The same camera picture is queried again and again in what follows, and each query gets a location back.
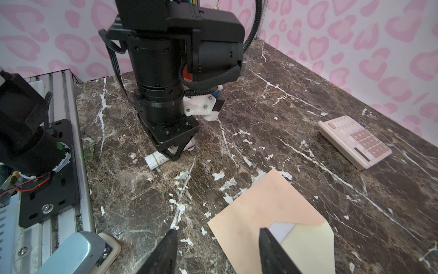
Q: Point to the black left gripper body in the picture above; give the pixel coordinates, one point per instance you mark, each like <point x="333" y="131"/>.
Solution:
<point x="171" y="139"/>

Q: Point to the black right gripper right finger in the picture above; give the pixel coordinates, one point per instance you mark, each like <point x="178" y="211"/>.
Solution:
<point x="274" y="260"/>

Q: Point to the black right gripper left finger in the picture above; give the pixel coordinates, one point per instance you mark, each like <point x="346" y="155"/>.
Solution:
<point x="163" y="259"/>

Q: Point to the white glue stick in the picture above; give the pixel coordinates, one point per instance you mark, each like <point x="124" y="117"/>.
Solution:
<point x="156" y="159"/>

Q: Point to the beige envelope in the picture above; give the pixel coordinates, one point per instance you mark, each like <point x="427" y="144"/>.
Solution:
<point x="310" y="244"/>

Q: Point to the white letter paper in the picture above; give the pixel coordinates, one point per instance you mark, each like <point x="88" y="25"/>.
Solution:
<point x="280" y="230"/>

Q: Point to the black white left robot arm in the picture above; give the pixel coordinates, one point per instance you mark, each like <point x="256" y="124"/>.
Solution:
<point x="177" y="49"/>

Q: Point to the light blue stapler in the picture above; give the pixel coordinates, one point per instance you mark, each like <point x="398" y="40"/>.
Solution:
<point x="83" y="253"/>

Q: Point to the pink calculator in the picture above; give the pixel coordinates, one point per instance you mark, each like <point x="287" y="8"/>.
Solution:
<point x="356" y="144"/>

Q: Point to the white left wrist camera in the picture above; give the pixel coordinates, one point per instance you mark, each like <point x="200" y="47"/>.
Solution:
<point x="206" y="106"/>

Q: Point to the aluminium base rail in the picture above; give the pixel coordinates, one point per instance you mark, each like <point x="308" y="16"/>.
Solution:
<point x="44" y="189"/>

